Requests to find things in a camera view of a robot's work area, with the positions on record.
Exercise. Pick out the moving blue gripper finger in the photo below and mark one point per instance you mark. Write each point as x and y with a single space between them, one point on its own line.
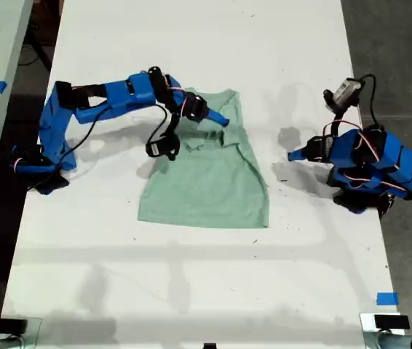
302 152
215 117

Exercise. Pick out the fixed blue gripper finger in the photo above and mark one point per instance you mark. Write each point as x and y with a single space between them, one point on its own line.
207 124
302 159

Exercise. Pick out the pale green T-shirt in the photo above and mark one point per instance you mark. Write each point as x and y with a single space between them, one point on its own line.
206 189

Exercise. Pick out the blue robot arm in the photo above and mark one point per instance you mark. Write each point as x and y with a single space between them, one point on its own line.
118 96
380 163

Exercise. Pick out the square blue tape piece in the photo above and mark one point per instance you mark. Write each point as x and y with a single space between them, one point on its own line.
387 299

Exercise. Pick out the black box on clear plate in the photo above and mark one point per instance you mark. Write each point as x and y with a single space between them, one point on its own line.
391 322
11 325

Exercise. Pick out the short black camera stalk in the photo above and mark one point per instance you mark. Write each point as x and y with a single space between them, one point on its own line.
335 121
173 121

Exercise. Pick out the black camera box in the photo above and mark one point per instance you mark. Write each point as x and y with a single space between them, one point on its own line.
158 147

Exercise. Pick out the grey camera box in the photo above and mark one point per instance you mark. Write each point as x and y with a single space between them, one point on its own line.
346 92

